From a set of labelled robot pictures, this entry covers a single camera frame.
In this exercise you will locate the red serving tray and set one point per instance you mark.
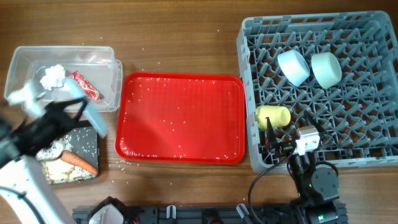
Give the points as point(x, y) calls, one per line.
point(181, 117)

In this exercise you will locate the clear plastic bin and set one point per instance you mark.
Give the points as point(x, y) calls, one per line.
point(96, 64)

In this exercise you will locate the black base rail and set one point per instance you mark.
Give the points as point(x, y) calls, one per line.
point(112, 210)

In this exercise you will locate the light blue bowl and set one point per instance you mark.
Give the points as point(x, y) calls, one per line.
point(294, 67)

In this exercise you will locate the light blue plate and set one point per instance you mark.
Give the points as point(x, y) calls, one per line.
point(90, 112)

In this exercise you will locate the red snack wrapper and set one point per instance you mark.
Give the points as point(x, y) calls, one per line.
point(88, 88)

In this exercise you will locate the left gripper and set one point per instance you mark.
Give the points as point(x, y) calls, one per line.
point(62, 120)

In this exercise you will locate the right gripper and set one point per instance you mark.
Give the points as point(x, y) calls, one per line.
point(285, 145)

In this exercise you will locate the black tray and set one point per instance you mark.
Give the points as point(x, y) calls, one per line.
point(86, 139)

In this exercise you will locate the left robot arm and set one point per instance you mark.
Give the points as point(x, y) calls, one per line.
point(23, 184)

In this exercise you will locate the orange carrot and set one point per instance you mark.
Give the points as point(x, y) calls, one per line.
point(73, 159)

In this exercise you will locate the grey dishwasher rack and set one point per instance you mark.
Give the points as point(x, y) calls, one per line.
point(359, 114)

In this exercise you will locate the yellow cup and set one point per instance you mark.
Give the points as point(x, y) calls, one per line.
point(279, 116)

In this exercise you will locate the white tissue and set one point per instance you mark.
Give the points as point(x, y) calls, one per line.
point(53, 78)

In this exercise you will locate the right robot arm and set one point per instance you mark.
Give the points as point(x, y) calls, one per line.
point(316, 182)

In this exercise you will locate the food scraps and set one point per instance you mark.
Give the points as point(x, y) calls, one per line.
point(57, 171)

